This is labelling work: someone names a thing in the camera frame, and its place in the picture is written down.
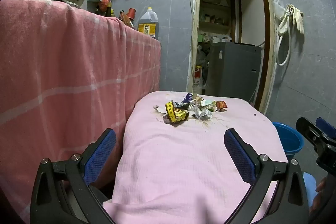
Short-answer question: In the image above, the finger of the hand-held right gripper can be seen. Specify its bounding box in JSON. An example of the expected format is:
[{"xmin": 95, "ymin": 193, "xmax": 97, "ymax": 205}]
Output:
[
  {"xmin": 296, "ymin": 117, "xmax": 328, "ymax": 148},
  {"xmin": 316, "ymin": 117, "xmax": 336, "ymax": 139}
]

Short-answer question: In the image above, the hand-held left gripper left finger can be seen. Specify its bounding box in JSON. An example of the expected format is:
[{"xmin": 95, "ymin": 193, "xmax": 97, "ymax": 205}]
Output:
[{"xmin": 30, "ymin": 128, "xmax": 117, "ymax": 224}]

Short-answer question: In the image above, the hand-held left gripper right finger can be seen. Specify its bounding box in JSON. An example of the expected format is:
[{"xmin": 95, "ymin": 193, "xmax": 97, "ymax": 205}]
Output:
[{"xmin": 224, "ymin": 128, "xmax": 309, "ymax": 224}]

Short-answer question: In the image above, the blue plastic bucket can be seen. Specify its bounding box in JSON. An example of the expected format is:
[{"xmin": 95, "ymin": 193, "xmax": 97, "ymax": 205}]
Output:
[{"xmin": 272, "ymin": 122, "xmax": 305, "ymax": 159}]

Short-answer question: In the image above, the white paper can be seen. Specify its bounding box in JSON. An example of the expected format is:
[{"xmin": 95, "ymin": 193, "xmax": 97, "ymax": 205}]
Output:
[{"xmin": 194, "ymin": 105, "xmax": 214, "ymax": 121}]

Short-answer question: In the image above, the green white wrapper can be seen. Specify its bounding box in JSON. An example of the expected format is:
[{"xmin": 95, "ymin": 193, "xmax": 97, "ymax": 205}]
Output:
[{"xmin": 199, "ymin": 98, "xmax": 217, "ymax": 110}]

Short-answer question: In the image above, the blue wrapper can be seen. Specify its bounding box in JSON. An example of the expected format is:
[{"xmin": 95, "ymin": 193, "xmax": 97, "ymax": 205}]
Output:
[{"xmin": 181, "ymin": 93, "xmax": 195, "ymax": 105}]

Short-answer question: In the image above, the yellow wrapper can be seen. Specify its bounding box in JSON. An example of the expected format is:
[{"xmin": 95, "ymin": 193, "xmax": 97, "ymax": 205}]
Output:
[{"xmin": 164, "ymin": 101, "xmax": 190, "ymax": 124}]

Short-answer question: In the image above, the person's right hand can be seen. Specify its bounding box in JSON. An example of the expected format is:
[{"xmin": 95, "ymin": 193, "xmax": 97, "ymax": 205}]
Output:
[{"xmin": 316, "ymin": 176, "xmax": 328, "ymax": 193}]

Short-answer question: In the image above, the light blue cloth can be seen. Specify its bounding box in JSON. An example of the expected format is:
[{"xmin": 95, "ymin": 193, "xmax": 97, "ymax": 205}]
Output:
[{"xmin": 303, "ymin": 173, "xmax": 319, "ymax": 209}]

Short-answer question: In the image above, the pink floral cloth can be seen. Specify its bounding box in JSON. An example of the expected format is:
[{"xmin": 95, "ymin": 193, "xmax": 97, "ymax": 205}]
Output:
[{"xmin": 102, "ymin": 91, "xmax": 289, "ymax": 224}]

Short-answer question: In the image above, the red pink checked towel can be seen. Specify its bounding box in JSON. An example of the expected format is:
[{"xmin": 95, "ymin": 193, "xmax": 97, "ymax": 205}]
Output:
[{"xmin": 0, "ymin": 0, "xmax": 162, "ymax": 216}]

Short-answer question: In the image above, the grey washing machine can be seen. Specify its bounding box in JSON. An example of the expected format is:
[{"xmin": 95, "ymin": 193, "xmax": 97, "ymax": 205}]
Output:
[{"xmin": 205, "ymin": 42, "xmax": 263, "ymax": 102}]

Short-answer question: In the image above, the white red detergent bottle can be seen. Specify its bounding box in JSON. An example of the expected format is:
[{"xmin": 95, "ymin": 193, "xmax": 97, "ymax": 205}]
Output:
[{"xmin": 193, "ymin": 66, "xmax": 204, "ymax": 94}]

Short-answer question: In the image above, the clear plastic bag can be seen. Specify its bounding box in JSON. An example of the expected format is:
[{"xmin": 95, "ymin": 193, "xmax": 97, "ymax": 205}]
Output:
[{"xmin": 273, "ymin": 0, "xmax": 287, "ymax": 20}]

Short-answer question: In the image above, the wooden storage shelf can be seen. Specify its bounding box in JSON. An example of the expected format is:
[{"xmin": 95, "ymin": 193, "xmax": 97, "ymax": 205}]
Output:
[{"xmin": 199, "ymin": 0, "xmax": 235, "ymax": 43}]

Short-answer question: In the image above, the dark sauce bottle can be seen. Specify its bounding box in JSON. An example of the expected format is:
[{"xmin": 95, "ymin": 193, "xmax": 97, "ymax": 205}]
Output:
[{"xmin": 119, "ymin": 10, "xmax": 134, "ymax": 29}]

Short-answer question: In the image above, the large yellow label oil jug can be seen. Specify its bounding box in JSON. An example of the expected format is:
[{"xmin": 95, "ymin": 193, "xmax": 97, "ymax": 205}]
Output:
[{"xmin": 138, "ymin": 7, "xmax": 160, "ymax": 39}]

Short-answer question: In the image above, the white hose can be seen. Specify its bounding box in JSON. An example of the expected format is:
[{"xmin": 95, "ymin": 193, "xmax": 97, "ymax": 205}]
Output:
[{"xmin": 276, "ymin": 11, "xmax": 293, "ymax": 66}]

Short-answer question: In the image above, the wooden door frame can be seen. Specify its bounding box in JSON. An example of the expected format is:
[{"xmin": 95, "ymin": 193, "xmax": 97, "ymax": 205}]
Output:
[{"xmin": 186, "ymin": 0, "xmax": 279, "ymax": 114}]

